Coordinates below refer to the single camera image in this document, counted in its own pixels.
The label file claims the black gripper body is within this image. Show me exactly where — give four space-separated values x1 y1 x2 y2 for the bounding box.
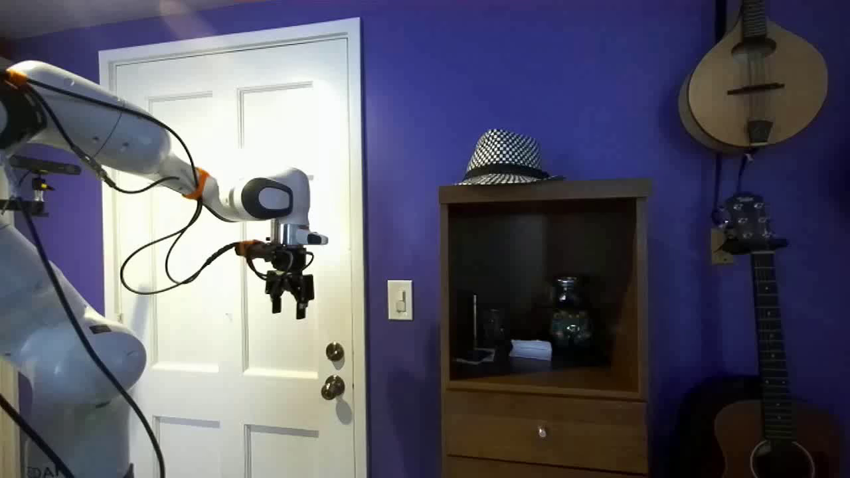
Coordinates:
248 239 318 286

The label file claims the black white checkered cloth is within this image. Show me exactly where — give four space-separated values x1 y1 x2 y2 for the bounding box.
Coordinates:
455 126 556 187

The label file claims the dark round door knob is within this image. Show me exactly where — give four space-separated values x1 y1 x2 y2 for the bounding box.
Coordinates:
318 372 349 404

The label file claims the white panel door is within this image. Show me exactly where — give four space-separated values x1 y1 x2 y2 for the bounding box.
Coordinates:
108 35 357 478

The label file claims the wooden cabinet drawer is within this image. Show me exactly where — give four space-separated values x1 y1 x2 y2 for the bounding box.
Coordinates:
444 388 652 474

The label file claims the brown wooden cabinet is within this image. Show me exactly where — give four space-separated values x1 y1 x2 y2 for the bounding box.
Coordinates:
438 177 655 478

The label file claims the thin black upright holder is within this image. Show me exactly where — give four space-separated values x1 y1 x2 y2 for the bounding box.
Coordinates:
455 288 499 365

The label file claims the small white object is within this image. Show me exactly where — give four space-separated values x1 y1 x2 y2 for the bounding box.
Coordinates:
508 336 556 363

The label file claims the black bar on stand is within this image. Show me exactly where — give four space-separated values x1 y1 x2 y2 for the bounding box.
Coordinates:
0 154 86 219

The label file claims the dark glossy vase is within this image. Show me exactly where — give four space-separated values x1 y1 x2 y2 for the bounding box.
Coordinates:
547 272 598 365

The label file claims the dark acoustic guitar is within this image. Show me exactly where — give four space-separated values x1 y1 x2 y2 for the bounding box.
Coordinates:
681 191 844 478

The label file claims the light wood mandolin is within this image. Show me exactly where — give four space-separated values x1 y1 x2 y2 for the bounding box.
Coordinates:
675 0 835 155

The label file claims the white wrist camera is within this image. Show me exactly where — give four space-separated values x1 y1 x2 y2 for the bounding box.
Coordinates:
276 219 331 250

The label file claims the white light switch plate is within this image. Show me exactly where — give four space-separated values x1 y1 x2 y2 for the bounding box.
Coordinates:
385 275 418 323

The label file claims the orange cable strap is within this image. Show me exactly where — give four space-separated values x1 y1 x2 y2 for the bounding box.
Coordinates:
185 167 213 203

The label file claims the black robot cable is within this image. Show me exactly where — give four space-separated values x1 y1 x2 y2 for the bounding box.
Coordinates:
19 207 169 478
9 73 268 300

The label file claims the beige wall plate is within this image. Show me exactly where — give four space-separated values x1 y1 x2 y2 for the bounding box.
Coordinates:
710 224 735 264

